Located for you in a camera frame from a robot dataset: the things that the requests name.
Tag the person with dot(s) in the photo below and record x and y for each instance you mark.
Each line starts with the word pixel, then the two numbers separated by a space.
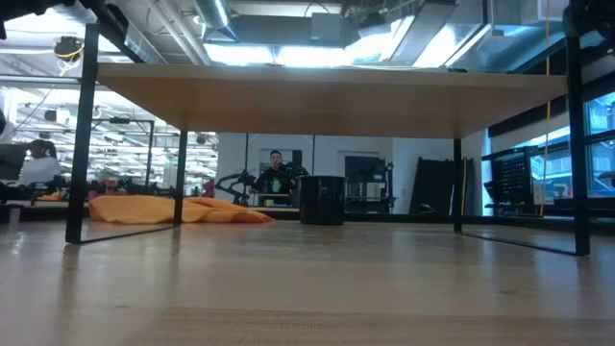
pixel 275 180
pixel 41 168

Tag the black leaning panel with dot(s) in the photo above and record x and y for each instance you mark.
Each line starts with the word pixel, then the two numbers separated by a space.
pixel 435 185

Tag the black background stand frame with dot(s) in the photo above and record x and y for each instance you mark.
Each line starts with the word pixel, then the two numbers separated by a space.
pixel 150 154

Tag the orange cloth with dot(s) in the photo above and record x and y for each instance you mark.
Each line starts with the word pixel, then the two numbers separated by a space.
pixel 144 209

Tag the silver ceiling duct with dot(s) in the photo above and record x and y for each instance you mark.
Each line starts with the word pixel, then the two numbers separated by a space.
pixel 214 12

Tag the black enamel mug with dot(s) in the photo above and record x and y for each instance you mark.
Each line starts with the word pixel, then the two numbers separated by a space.
pixel 321 202

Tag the background black robot arm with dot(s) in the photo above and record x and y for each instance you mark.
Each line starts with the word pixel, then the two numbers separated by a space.
pixel 235 182

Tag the black pegboard cart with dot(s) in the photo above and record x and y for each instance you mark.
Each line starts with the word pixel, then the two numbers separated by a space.
pixel 511 178

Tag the background monitor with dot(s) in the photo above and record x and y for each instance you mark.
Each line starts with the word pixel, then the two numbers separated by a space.
pixel 12 161

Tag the black aluminium table frame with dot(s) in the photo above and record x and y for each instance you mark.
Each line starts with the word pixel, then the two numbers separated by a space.
pixel 399 218

